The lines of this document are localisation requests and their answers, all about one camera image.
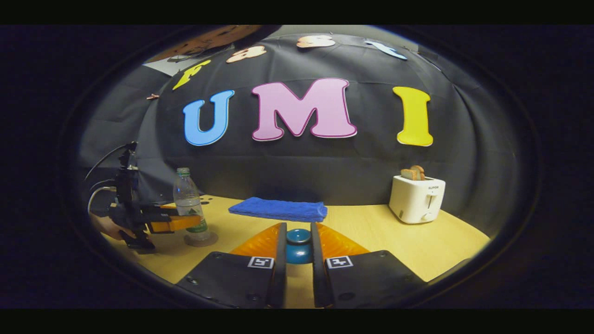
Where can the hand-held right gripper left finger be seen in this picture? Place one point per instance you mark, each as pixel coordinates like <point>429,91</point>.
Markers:
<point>278,278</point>

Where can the clear plastic water bottle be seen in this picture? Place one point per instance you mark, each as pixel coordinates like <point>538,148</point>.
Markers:
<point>188,199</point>

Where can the black backdrop cloth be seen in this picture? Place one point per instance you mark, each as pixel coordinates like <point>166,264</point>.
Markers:
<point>371,176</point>

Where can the white toaster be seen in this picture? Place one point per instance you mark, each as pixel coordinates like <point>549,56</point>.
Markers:
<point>415,199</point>

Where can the blue folded towel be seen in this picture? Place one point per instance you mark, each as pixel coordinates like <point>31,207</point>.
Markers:
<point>278,209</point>

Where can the round brown coaster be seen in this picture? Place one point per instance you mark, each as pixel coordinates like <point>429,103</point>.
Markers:
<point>209,240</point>

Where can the dark blue teacup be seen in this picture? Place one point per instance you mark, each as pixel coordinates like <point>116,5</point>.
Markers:
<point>298,254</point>

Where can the toasted bread slice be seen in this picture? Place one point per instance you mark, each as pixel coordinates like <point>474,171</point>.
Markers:
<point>408,175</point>
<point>421,170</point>

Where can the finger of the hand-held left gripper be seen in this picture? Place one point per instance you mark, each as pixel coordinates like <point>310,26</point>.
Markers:
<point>160,211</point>
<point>171,225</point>

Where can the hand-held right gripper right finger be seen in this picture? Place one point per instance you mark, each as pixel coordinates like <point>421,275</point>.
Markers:
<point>318,278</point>

